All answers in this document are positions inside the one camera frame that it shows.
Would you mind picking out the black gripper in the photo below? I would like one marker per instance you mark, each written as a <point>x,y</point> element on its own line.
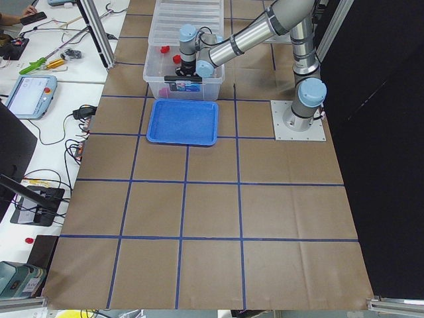
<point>187,66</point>

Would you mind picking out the clear plastic box lid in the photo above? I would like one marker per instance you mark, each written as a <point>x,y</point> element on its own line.
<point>170,15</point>

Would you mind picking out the red block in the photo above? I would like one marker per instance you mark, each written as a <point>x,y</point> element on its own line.
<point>177,59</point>
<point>164,49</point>

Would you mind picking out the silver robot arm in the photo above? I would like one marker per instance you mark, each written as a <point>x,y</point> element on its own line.
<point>202,52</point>

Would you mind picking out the blue plastic tray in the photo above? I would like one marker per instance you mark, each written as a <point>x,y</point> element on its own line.
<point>178,121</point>

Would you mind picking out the person hand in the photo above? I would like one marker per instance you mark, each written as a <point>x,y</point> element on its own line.
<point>29,10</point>

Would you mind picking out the black power adapter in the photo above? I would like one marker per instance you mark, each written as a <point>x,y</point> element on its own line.
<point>84,111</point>

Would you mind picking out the black phone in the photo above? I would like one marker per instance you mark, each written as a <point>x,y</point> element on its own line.
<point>39,16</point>

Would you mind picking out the teach pendant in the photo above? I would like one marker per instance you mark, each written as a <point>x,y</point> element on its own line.
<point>31,96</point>

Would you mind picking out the black monitor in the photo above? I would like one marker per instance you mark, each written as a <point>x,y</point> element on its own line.
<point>17,148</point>

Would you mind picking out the black box latch handle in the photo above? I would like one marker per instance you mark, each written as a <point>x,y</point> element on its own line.
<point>183,78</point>

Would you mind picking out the aluminium frame post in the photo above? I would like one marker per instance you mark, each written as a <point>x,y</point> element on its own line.
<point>95,27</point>

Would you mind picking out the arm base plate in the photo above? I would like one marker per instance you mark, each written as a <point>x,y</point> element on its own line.
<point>289,127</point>

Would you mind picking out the green handled reacher grabber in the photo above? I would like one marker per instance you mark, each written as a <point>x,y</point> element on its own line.
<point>62,53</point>

